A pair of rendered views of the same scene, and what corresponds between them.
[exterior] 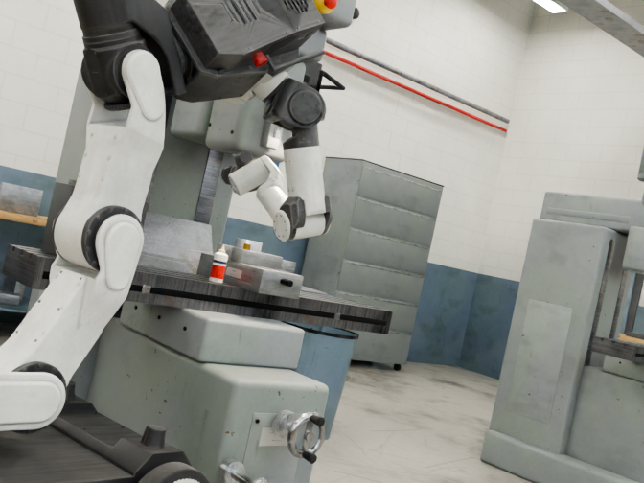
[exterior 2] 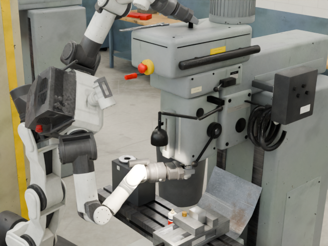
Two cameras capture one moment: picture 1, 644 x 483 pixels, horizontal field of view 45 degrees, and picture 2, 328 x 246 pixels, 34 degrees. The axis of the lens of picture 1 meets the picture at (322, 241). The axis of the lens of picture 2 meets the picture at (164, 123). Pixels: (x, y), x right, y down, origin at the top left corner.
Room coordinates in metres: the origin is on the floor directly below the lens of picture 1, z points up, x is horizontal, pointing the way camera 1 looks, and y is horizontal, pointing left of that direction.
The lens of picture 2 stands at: (2.16, -1.90, 2.31)
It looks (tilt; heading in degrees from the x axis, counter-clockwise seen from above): 21 degrees down; 88
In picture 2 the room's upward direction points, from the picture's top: 1 degrees clockwise
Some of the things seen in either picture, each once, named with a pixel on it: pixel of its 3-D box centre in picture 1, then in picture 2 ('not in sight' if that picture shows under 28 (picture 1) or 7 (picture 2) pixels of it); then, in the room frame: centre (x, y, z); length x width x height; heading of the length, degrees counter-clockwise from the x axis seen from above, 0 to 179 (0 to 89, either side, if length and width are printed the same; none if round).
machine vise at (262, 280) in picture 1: (249, 268); (192, 228); (2.36, 0.20, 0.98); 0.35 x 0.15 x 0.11; 40
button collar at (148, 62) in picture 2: (324, 2); (147, 67); (2.15, 0.13, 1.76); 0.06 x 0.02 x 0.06; 130
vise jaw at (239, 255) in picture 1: (256, 258); (188, 223); (2.34, 0.18, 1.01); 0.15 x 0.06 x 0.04; 130
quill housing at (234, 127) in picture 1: (255, 104); (188, 122); (2.33, 0.28, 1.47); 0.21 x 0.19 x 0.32; 130
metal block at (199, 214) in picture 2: (247, 249); (197, 215); (2.38, 0.22, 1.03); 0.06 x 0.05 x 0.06; 130
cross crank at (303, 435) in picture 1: (298, 430); not in sight; (1.94, -0.04, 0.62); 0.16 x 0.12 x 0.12; 40
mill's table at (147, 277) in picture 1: (223, 295); (188, 238); (2.34, 0.26, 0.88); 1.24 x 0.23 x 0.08; 130
